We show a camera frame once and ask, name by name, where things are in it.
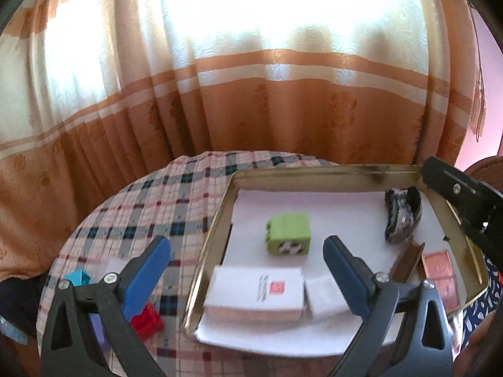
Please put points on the gold metal tin tray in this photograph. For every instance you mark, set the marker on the gold metal tin tray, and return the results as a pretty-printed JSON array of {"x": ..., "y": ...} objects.
[{"x": 222, "y": 224}]

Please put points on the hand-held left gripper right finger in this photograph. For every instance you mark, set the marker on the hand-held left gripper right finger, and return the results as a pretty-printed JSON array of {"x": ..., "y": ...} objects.
[{"x": 346, "y": 279}]

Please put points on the dark leaf-patterned cloth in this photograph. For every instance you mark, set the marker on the dark leaf-patterned cloth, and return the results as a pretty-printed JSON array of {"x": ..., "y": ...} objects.
[{"x": 493, "y": 279}]

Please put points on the red toy block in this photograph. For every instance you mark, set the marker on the red toy block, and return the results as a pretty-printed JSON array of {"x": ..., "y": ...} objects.
[{"x": 147, "y": 324}]

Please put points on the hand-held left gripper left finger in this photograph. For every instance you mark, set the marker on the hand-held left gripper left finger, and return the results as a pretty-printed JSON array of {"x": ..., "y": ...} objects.
[{"x": 147, "y": 275}]

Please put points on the brown comb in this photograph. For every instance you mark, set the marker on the brown comb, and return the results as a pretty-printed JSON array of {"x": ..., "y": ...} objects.
[{"x": 408, "y": 261}]

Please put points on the purple toy block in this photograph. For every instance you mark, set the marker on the purple toy block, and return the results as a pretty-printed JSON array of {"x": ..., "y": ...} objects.
[{"x": 97, "y": 333}]

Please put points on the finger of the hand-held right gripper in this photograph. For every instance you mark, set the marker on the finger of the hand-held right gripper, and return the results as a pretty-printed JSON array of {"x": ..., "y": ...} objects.
[{"x": 456, "y": 188}]

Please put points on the green toy block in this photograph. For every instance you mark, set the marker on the green toy block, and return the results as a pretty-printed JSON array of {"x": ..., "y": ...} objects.
[{"x": 287, "y": 229}]

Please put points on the grey blue flat object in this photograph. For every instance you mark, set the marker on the grey blue flat object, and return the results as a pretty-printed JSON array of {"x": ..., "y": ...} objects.
[{"x": 11, "y": 330}]

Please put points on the orange and cream curtain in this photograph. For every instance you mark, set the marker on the orange and cream curtain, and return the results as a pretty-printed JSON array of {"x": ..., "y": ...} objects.
[{"x": 235, "y": 106}]

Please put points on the plaid tablecloth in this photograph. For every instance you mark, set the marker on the plaid tablecloth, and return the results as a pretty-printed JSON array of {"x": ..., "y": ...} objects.
[{"x": 157, "y": 204}]

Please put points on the brown wicker chair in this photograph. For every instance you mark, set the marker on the brown wicker chair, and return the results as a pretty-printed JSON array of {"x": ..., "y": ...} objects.
[{"x": 487, "y": 165}]

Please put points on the white paper sheet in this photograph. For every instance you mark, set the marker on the white paper sheet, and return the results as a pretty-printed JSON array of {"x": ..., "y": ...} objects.
[{"x": 334, "y": 212}]

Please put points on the curtain tieback tassel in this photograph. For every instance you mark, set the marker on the curtain tieback tassel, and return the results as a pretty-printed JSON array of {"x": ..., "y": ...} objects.
[{"x": 479, "y": 118}]

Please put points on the white box with red label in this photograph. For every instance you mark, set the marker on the white box with red label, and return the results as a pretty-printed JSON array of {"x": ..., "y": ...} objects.
[{"x": 243, "y": 286}]

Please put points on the white plug charger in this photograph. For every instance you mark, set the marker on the white plug charger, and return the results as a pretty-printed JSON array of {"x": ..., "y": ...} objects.
[{"x": 322, "y": 294}]

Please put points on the blue toy block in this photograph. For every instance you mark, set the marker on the blue toy block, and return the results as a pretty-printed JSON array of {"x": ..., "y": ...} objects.
[{"x": 78, "y": 278}]

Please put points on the black silver hair clip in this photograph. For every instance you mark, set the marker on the black silver hair clip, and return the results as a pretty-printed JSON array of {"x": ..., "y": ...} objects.
[{"x": 401, "y": 216}]

